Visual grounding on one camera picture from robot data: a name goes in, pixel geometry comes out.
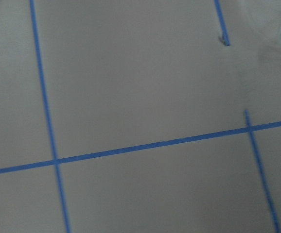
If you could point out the brown paper table cover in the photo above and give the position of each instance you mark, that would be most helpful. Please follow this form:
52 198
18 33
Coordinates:
140 116

